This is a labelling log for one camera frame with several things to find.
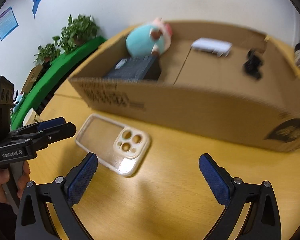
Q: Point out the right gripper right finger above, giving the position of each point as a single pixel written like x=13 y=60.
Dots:
x=262 y=220

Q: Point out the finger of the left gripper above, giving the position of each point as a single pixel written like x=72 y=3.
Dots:
x=50 y=123

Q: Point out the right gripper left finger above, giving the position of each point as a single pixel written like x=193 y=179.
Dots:
x=34 y=220

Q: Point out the clear phone case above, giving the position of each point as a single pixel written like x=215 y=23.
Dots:
x=118 y=146

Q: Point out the black product box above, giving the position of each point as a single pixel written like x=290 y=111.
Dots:
x=135 y=69

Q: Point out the black sunglasses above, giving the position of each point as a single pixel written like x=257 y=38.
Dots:
x=253 y=64

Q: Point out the white rectangular device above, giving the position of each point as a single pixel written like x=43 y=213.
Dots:
x=217 y=47

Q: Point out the green bench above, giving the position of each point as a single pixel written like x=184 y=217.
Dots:
x=59 y=70

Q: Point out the small green potted plant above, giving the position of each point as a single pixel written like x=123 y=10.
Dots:
x=47 y=53

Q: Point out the teal pig plush toy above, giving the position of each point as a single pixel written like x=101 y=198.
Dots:
x=153 y=38

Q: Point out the brown cardboard box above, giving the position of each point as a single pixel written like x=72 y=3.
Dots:
x=201 y=93

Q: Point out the blue framed wall poster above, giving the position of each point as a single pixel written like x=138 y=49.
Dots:
x=8 y=23

